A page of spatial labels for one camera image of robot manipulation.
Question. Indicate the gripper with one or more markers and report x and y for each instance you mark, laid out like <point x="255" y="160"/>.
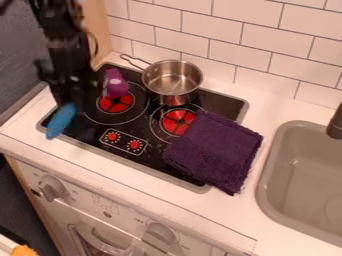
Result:
<point x="69" y="80"/>

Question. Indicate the purple cloth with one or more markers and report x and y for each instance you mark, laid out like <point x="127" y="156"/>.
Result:
<point x="216" y="151"/>

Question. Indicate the blue fork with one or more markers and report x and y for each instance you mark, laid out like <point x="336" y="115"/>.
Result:
<point x="60" y="120"/>

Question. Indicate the toy stove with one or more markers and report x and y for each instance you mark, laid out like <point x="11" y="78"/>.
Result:
<point x="142" y="133"/>

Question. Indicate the silver pot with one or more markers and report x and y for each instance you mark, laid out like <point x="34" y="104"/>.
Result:
<point x="173" y="79"/>

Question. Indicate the tap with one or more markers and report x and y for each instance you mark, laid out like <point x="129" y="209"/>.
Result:
<point x="335" y="125"/>

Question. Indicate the purple toy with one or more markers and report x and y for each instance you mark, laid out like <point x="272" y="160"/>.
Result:
<point x="116" y="86"/>

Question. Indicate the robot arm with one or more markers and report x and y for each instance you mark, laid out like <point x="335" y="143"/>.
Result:
<point x="60" y="23"/>

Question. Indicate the toy sink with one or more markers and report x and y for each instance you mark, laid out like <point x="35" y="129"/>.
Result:
<point x="302" y="180"/>

